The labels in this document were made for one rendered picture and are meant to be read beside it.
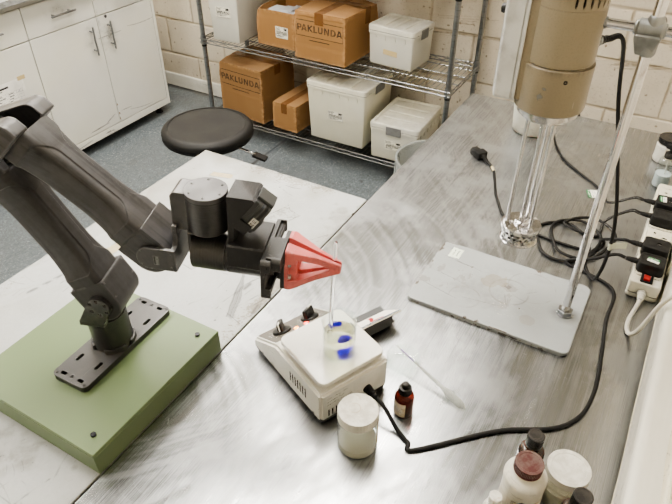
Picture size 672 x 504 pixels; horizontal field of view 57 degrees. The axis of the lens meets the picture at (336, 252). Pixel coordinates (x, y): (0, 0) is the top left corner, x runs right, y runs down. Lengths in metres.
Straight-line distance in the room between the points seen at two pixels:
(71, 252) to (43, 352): 0.23
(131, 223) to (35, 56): 2.59
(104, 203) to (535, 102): 0.61
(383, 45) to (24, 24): 1.67
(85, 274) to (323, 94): 2.41
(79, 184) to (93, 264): 0.14
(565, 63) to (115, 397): 0.80
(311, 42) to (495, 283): 2.14
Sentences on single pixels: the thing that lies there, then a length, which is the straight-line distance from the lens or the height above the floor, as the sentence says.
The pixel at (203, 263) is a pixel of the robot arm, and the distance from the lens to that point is 0.85.
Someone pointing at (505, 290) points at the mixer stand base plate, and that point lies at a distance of 1.21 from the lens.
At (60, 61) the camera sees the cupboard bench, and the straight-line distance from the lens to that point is 3.49.
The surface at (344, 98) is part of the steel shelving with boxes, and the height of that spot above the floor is 0.40.
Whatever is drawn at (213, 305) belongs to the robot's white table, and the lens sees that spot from 1.17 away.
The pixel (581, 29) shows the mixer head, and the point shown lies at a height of 1.42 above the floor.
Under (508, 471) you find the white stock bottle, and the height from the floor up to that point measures 0.98.
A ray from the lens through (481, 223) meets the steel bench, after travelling 1.39.
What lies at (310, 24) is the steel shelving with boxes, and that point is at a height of 0.74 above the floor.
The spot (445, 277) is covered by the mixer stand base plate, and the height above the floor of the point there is 0.91.
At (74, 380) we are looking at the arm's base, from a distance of 1.04.
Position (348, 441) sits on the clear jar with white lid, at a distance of 0.90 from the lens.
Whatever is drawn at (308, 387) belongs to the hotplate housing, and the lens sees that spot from 0.94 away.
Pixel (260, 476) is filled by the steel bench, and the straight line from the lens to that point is 0.93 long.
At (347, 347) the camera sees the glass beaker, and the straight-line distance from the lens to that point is 0.91.
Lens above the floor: 1.69
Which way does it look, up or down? 38 degrees down
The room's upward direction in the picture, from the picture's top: straight up
